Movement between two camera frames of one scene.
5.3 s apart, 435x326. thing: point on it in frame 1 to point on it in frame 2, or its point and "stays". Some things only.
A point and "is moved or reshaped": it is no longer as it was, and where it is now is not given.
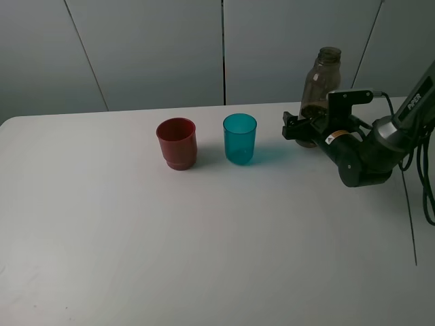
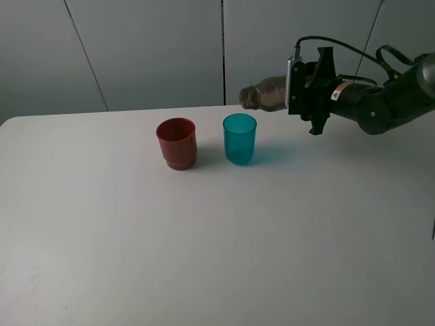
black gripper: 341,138 to 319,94
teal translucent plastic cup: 239,132 stays
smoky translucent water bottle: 323,77 is moved or reshaped
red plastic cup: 178,140 stays
